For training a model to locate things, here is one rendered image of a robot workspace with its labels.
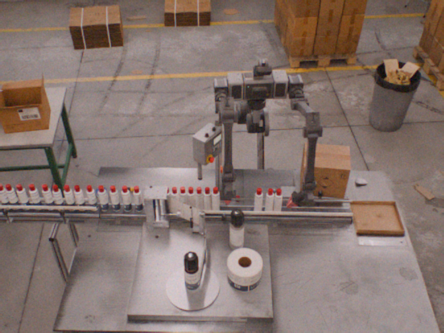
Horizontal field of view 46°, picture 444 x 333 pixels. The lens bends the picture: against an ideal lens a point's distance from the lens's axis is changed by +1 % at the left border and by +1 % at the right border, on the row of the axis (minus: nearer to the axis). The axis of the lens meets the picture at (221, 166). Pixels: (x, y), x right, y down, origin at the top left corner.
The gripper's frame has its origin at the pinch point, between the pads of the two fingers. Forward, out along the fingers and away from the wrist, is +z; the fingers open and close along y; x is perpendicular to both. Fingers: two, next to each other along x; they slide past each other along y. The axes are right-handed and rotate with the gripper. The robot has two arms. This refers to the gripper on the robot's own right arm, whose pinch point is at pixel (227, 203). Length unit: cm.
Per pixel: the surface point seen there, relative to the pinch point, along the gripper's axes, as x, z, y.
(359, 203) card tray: 19, 18, 89
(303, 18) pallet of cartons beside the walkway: 330, 38, 85
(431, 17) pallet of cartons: 347, 46, 236
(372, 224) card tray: 1, 19, 94
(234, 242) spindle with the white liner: -25.6, 6.6, 4.5
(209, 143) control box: 8.0, -43.3, -11.1
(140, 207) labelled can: 5, 9, -57
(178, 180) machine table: 40, 18, -35
